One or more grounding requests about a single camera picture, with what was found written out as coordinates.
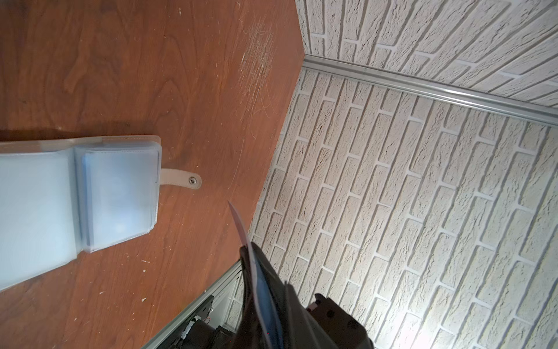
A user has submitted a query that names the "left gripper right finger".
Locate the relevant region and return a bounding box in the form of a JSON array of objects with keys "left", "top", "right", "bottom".
[{"left": 253, "top": 244, "right": 336, "bottom": 348}]

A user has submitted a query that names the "aluminium rail frame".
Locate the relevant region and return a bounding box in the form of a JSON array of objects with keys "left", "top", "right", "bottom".
[{"left": 144, "top": 262, "right": 244, "bottom": 348}]

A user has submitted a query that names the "right corner aluminium post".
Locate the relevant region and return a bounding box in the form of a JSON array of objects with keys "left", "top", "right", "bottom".
[{"left": 302, "top": 55, "right": 557, "bottom": 127}]

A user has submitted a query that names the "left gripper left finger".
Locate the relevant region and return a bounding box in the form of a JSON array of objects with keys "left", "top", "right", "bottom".
[{"left": 230, "top": 247, "right": 266, "bottom": 349}]

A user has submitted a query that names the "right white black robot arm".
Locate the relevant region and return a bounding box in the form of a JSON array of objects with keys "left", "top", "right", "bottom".
[{"left": 307, "top": 294, "right": 374, "bottom": 349}]

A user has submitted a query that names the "tan leather card holder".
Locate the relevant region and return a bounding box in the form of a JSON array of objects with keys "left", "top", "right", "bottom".
[{"left": 1, "top": 135, "right": 202, "bottom": 289}]

